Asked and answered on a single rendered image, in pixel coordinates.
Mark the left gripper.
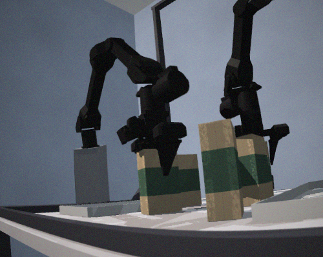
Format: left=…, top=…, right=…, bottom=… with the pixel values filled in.
left=235, top=106, right=290, bottom=165

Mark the long shallow white tray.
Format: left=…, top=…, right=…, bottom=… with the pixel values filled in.
left=59, top=200, right=141, bottom=217
left=251, top=180, right=323, bottom=222

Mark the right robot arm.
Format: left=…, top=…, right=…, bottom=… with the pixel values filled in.
left=76, top=37, right=189, bottom=149

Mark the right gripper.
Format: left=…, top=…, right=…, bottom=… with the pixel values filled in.
left=131, top=106, right=187, bottom=176

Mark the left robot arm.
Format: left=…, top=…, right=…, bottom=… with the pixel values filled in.
left=220, top=0, right=272, bottom=119

